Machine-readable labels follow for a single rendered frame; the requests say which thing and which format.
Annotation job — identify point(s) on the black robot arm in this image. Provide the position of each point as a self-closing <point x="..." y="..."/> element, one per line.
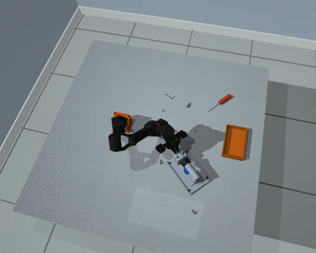
<point x="152" y="128"/>

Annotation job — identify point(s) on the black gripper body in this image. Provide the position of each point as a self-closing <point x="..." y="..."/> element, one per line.
<point x="161" y="147"/>

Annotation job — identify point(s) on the red-handled screwdriver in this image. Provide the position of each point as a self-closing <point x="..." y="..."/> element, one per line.
<point x="223" y="100"/>

